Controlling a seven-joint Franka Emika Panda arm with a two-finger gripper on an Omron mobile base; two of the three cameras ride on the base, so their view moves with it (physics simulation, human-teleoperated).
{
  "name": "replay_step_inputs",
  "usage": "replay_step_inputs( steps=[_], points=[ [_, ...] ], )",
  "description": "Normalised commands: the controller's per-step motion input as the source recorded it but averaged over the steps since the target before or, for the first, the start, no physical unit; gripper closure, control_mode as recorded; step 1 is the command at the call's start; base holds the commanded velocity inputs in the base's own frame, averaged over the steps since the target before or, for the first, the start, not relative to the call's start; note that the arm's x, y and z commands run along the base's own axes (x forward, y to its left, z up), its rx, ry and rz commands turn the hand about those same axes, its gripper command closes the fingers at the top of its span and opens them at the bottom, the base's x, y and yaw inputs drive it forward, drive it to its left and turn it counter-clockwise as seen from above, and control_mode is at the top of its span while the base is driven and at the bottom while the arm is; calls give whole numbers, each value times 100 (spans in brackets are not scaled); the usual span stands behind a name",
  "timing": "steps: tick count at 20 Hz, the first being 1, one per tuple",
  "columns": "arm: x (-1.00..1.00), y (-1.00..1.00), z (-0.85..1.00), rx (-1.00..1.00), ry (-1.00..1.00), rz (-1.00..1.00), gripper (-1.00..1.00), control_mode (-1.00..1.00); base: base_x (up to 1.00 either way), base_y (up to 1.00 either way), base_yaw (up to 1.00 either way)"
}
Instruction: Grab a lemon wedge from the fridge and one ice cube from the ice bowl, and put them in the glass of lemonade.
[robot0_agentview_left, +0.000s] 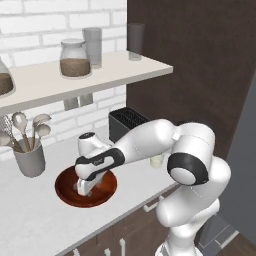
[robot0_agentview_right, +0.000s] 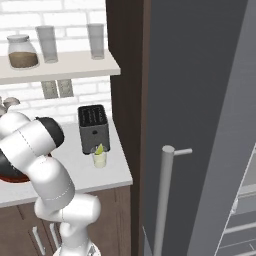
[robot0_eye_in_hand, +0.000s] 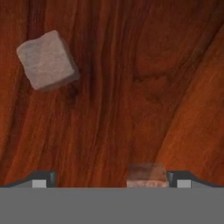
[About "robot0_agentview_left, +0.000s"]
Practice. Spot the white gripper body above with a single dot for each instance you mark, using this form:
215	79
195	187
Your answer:
86	186

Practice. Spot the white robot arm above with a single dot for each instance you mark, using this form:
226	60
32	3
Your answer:
186	156

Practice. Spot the red-brown ice bowl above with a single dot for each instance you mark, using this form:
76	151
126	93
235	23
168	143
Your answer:
70	191

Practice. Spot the glass of lemonade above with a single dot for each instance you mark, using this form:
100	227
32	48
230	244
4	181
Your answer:
156	161

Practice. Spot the clear tall glass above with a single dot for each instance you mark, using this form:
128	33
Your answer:
93	46

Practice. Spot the dark grey tall glass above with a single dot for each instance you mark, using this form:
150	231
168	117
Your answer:
135	40

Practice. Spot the dark brown fridge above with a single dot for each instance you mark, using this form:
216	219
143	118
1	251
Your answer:
206	66

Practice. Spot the grey utensil pot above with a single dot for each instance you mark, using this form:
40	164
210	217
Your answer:
30	161

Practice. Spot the dark brown drawer front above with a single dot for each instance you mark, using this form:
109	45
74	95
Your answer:
146	208

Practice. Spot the white round spoon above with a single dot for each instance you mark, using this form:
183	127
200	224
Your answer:
43	130

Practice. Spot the black toaster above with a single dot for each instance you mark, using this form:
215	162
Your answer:
124	122

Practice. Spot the dark brown cupboard door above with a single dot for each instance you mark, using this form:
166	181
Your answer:
140	240

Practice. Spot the white ladle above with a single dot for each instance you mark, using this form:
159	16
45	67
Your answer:
39	121

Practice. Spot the white slotted spoon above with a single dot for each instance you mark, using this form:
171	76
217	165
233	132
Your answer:
20	125

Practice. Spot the metal whisk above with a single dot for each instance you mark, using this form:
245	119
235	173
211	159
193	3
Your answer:
7	131

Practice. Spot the glass jar with brown contents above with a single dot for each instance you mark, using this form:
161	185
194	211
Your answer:
74	60

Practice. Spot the large glass jar brown contents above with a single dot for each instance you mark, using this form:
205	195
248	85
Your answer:
4	80

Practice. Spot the white wall shelf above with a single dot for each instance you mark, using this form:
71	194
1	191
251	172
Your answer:
83	80

